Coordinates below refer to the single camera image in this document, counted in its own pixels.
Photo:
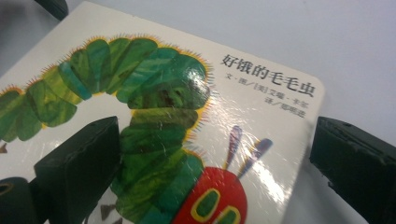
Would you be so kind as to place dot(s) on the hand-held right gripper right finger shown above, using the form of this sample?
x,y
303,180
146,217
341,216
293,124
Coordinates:
x,y
358,168

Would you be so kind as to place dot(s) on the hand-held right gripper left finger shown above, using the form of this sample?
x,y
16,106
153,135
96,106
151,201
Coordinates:
x,y
81,168

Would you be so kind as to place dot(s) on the white caterpillar picture book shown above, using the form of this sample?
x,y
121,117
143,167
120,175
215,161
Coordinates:
x,y
155,93

